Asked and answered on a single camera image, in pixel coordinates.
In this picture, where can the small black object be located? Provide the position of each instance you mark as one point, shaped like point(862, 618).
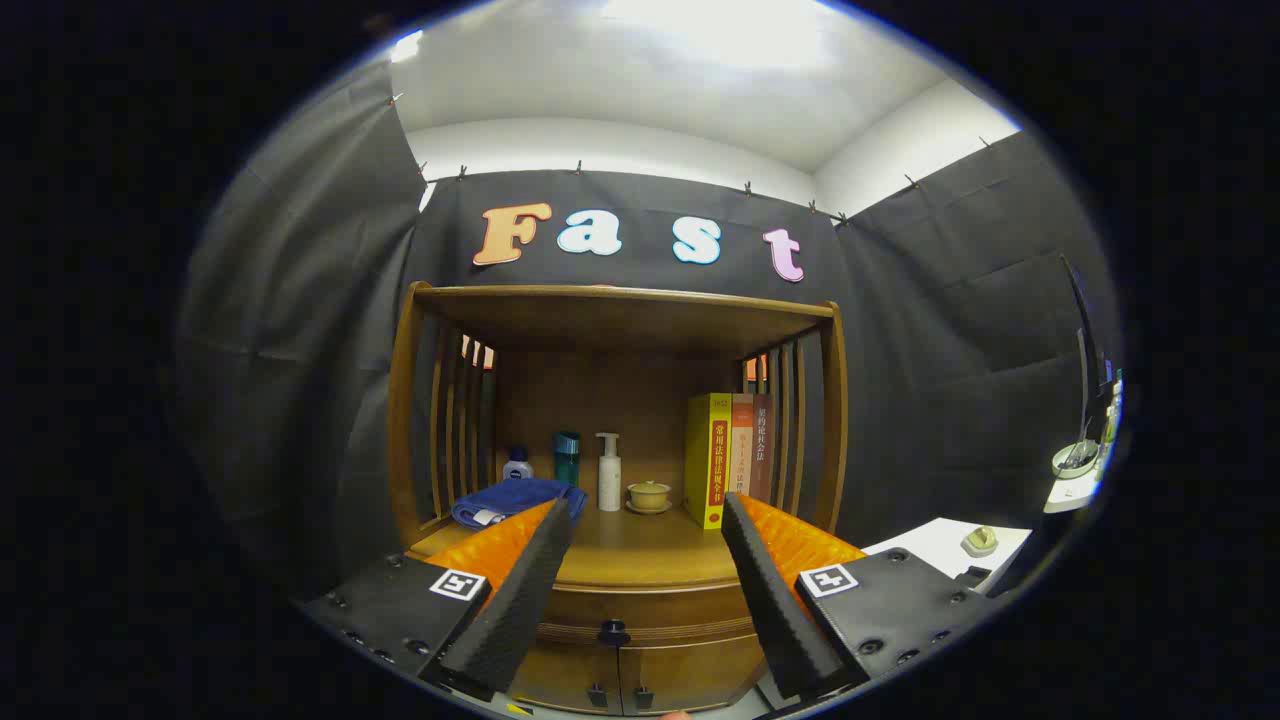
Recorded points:
point(979, 575)

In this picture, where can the white ledge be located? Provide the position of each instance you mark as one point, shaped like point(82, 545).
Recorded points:
point(1072, 492)

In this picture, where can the white pump bottle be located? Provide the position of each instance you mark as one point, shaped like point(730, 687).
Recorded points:
point(609, 485)

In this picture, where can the teal bottle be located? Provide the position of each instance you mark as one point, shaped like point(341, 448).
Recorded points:
point(566, 460)

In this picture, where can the dark pole stand white base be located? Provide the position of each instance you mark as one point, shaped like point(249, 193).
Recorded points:
point(1075, 460)

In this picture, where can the wooden cabinet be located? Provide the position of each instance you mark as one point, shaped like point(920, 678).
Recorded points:
point(620, 400)

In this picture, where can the brown book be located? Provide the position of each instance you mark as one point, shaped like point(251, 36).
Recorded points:
point(762, 450)

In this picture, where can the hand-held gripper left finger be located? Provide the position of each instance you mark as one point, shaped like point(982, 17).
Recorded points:
point(520, 600)

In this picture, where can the small white bottle blue cap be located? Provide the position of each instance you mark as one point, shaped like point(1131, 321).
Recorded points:
point(517, 468)

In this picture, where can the yellow book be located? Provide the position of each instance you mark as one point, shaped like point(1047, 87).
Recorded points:
point(705, 460)

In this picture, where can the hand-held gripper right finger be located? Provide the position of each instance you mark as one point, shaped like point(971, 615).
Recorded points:
point(775, 600)

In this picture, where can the wooden countertop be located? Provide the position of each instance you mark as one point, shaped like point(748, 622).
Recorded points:
point(640, 550)

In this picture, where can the wooden drawer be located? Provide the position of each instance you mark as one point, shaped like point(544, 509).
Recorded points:
point(680, 600)

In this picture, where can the white side table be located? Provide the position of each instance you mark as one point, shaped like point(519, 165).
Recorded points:
point(930, 545)

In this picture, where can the small pale green object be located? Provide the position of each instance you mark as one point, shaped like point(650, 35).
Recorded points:
point(980, 541)

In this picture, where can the orange cream book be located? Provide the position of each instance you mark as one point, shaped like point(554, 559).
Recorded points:
point(741, 450)

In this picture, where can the pale green lidded teacup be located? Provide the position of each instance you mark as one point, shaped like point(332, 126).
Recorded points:
point(649, 494)

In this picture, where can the wooden cabinet door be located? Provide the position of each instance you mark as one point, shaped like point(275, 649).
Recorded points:
point(690, 675)
point(560, 680)

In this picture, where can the folded blue towel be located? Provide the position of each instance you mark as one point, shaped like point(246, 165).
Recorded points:
point(510, 495)

